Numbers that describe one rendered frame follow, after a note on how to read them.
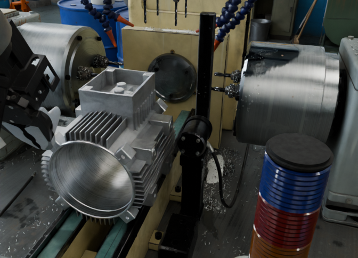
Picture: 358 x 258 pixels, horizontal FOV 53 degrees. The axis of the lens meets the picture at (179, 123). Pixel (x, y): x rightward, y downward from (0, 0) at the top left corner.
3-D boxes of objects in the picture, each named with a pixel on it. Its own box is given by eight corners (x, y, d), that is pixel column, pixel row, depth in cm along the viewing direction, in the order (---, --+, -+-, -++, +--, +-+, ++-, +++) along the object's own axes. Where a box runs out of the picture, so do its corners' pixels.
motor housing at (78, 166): (97, 157, 84) (89, 80, 75) (176, 170, 80) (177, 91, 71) (48, 214, 67) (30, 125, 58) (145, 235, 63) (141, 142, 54)
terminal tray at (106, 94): (108, 99, 76) (106, 66, 73) (156, 105, 74) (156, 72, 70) (81, 125, 66) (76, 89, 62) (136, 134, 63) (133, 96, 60)
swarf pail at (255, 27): (245, 41, 515) (247, 22, 502) (249, 36, 540) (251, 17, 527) (267, 43, 506) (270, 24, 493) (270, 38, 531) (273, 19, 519)
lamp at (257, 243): (251, 233, 43) (255, 203, 41) (303, 243, 42) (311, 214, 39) (246, 274, 38) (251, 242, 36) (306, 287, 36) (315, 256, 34)
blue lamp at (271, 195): (260, 171, 39) (266, 134, 36) (319, 180, 37) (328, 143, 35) (257, 207, 34) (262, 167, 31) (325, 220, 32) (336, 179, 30)
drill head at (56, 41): (21, 86, 122) (6, 9, 110) (122, 99, 114) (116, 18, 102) (-35, 118, 101) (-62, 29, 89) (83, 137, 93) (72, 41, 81)
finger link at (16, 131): (60, 123, 60) (35, 89, 52) (45, 154, 57) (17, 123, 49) (43, 120, 61) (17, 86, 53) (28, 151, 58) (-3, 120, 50)
